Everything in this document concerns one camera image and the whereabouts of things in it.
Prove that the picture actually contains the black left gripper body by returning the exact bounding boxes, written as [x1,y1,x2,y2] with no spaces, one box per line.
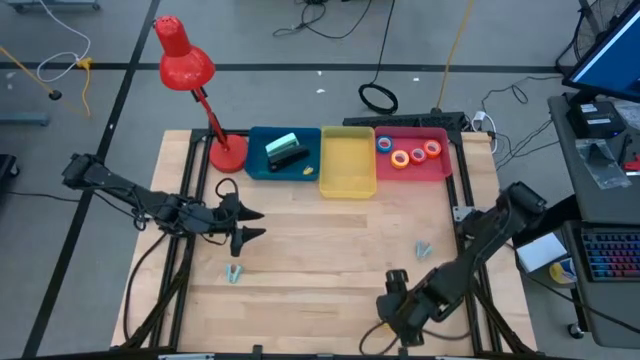
[188,201,233,237]

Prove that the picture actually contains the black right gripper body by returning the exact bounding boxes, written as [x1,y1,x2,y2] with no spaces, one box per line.
[376,281,442,335]

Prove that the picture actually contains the black stapler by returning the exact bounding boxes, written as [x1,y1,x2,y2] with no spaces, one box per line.
[267,144,312,174]

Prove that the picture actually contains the light green eraser block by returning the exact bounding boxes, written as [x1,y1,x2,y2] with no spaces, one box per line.
[264,131,301,157]

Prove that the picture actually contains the blue plastic tray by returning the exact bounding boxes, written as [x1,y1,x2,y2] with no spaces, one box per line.
[243,126,323,183]

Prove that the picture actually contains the red plastic tray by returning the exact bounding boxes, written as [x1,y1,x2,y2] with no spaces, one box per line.
[373,125,454,183]

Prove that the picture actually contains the yellow plastic tray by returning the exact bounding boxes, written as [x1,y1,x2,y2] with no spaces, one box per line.
[318,125,379,200]

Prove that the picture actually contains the white box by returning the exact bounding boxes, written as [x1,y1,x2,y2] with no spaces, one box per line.
[515,235,569,274]

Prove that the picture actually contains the red desk lamp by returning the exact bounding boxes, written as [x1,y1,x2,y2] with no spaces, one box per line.
[153,14,250,175]

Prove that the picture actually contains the long black power strip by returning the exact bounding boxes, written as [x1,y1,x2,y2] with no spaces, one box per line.
[342,111,467,133]

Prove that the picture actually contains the white power adapter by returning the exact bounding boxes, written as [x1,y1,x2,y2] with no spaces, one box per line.
[469,109,500,155]

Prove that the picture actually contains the yellow rod with black foot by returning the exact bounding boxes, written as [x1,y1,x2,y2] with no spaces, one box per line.
[0,45,64,101]

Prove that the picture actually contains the grey side desk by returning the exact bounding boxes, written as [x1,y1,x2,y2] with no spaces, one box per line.
[547,92,640,351]

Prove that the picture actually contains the black chair base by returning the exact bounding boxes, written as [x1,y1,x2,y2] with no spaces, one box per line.
[0,153,21,194]

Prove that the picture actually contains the grey stand foot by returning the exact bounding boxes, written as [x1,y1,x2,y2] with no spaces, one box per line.
[0,110,51,127]

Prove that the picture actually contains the backlit black keyboard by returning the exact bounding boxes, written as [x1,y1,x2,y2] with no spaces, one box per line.
[579,228,640,284]

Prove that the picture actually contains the clear plastic bag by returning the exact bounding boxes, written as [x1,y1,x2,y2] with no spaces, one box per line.
[574,138,633,191]

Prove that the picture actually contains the black mini computer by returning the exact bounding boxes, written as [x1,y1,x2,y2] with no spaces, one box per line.
[566,101,627,140]

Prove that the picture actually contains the grey cart base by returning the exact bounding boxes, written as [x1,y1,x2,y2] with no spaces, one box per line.
[5,0,102,14]

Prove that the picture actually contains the computer monitor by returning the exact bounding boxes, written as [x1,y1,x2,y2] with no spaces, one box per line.
[561,0,640,105]

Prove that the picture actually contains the black aluminium table frame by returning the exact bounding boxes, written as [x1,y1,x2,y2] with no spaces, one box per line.
[119,112,536,359]

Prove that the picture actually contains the coiled black cable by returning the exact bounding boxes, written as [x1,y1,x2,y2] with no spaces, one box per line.
[357,0,400,116]

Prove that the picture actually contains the short yellow cord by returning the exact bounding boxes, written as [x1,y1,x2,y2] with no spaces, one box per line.
[77,57,96,116]

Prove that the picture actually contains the thin black floor cable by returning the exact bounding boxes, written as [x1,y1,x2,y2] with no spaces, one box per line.
[272,0,374,40]

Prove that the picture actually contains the white floor cable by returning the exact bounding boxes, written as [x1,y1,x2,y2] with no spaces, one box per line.
[35,0,92,84]

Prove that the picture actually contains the tangled black cables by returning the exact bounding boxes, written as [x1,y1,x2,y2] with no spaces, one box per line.
[479,74,564,171]

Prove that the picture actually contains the long yellow cable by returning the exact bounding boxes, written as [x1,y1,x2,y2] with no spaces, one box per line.
[435,0,475,112]

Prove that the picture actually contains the black wire fan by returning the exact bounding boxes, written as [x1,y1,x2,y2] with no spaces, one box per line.
[554,0,636,76]

